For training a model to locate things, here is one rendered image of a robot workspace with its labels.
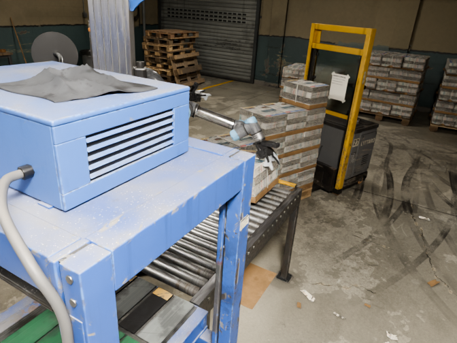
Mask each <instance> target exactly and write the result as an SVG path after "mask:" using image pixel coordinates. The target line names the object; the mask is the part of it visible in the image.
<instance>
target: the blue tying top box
mask: <svg viewBox="0 0 457 343"><path fill-rule="evenodd" d="M75 66H77V65H71V64H66V63H60V62H56V61H46V62H38V63H25V64H18V65H5V66H0V83H5V82H15V81H19V80H25V79H28V78H32V77H33V76H36V75H37V74H38V73H40V72H42V71H43V69H44V68H46V69H47V68H49V67H51V68H55V69H58V70H61V69H66V68H68V67H75ZM94 70H95V71H98V72H99V73H101V74H102V73H104V74H107V75H111V76H113V77H115V78H116V79H118V80H120V81H125V82H134V83H139V84H146V85H150V86H155V87H158V88H157V89H155V90H152V91H145V92H124V91H110V92H108V93H104V94H102V95H98V96H95V97H89V98H85V99H72V100H70V101H64V102H59V103H54V102H51V101H49V100H47V99H42V98H39V97H32V96H28V95H20V94H16V93H11V92H8V91H5V90H2V89H0V179H1V178H2V177H3V176H4V175H6V174H8V173H10V172H13V171H16V170H17V168H18V167H20V166H22V165H26V164H29V165H32V167H33V169H34V171H35V174H34V176H33V177H32V178H29V179H26V180H23V179H19V180H16V181H13V182H12V183H11V184H10V187H12V188H13V189H16V190H18V191H20V192H23V193H25V194H27V195H30V196H32V197H34V198H36V199H38V200H41V201H43V202H45V203H48V204H50V205H51V206H54V207H56V208H58V209H61V210H63V211H68V210H70V209H72V208H74V207H76V206H78V205H80V204H81V203H84V202H85V201H88V200H89V199H92V198H93V197H96V196H97V195H100V194H102V193H104V192H106V191H108V190H110V189H112V188H114V187H116V186H118V185H120V184H122V183H124V182H126V181H128V180H130V179H132V178H134V177H136V176H138V175H140V174H142V173H144V172H146V171H148V170H150V169H152V168H154V167H156V166H158V165H161V164H163V163H165V162H167V161H169V160H171V159H173V158H175V157H177V156H179V155H181V154H183V153H185V152H187V151H188V121H189V90H190V87H189V86H184V85H180V84H173V83H169V82H162V81H158V80H151V79H147V78H140V77H136V76H130V75H125V74H121V73H114V72H110V71H103V70H100V69H94Z"/></svg>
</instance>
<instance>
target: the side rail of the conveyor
mask: <svg viewBox="0 0 457 343"><path fill-rule="evenodd" d="M302 190H303V189H302V188H299V187H296V188H294V190H293V191H292V192H291V193H290V194H289V195H288V196H287V197H286V198H285V199H284V200H283V202H281V204H280V205H279V206H278V207H276V209H275V210H274V211H273V212H272V213H271V214H270V215H269V216H268V217H267V218H266V219H265V221H264V222H263V223H262V224H261V225H260V226H259V227H258V228H257V229H256V230H255V231H254V233H253V234H252V235H251V236H250V237H249V238H248V239H247V246H246V259H245V266H244V270H245V268H246V267H247V266H248V265H249V264H250V263H251V262H252V260H253V259H254V258H255V256H256V255H257V254H258V253H259V252H260V251H261V249H262V248H263V247H264V246H265V244H266V243H267V242H268V241H269V240H270V239H271V237H272V236H273V235H274V234H275V232H276V231H277V230H278V229H279V228H280V227H281V226H282V224H283V223H284V222H285V220H286V219H287V218H288V217H289V216H290V215H291V214H292V212H293V211H294V210H295V208H296V207H297V206H298V205H299V204H300V202H301V194H302ZM215 279H216V273H215V274H214V275H213V276H212V277H211V278H210V279H209V280H208V281H207V282H206V283H205V285H204V286H203V287H202V288H201V289H200V290H199V291H198V292H197V293H196V294H195V296H194V297H193V298H192V299H191V300H190V303H192V304H194V305H196V306H198V307H200V308H202V309H204V310H206V311H208V313H209V312H210V311H211V309H212V308H213V307H214V291H215Z"/></svg>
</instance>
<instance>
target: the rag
mask: <svg viewBox="0 0 457 343"><path fill-rule="evenodd" d="M157 88H158V87H155V86H150V85H146V84H139V83H134V82H125V81H120V80H118V79H116V78H115V77H113V76H111V75H107V74H104V73H99V72H98V71H95V70H94V69H93V68H92V67H91V66H89V65H88V64H85V65H81V66H75V67H68V68H66V69H61V70H58V69H55V68H51V67H49V68H47V69H46V68H44V69H43V71H42V72H40V73H38V74H37V75H36V76H33V77H32V78H28V79H25V80H19V81H15V82H5V83H0V89H2V90H5V91H8V92H11V93H16V94H20V95H28V96H32V97H39V98H42V99H47V100H49V101H51V102H54V103H59V102H64V101H70V100H72V99H85V98H89V97H95V96H98V95H102V94H104V93H108V92H110V91H124V92H145V91H152V90H155V89H157Z"/></svg>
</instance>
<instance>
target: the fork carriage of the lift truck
mask: <svg viewBox="0 0 457 343"><path fill-rule="evenodd" d="M316 163H317V164H316V167H315V168H316V170H315V172H314V181H313V183H315V184H317V185H319V186H320V188H321V189H324V190H325V191H328V192H331V191H332V190H333V184H334V180H335V174H336V170H337V168H335V167H332V166H330V165H327V164H325V163H323V162H320V161H318V160H317V161H316Z"/></svg>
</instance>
